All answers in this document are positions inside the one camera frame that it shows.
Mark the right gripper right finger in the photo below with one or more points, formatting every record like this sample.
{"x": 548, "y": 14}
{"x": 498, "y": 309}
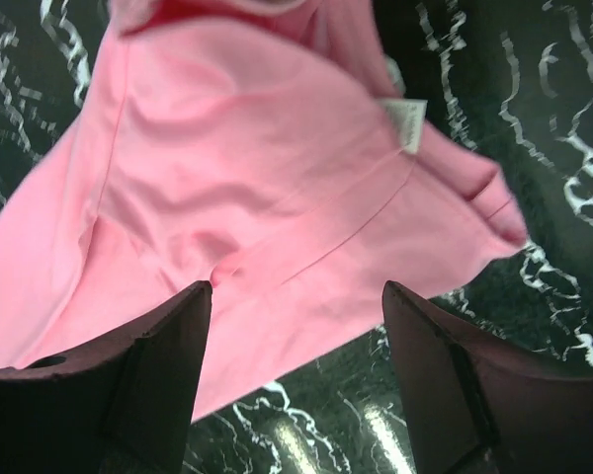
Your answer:
{"x": 475, "y": 403}

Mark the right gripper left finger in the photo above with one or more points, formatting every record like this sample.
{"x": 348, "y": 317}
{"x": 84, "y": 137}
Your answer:
{"x": 117, "y": 404}

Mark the light pink t shirt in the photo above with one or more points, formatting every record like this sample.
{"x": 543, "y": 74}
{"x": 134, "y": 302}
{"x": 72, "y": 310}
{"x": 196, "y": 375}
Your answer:
{"x": 255, "y": 145}

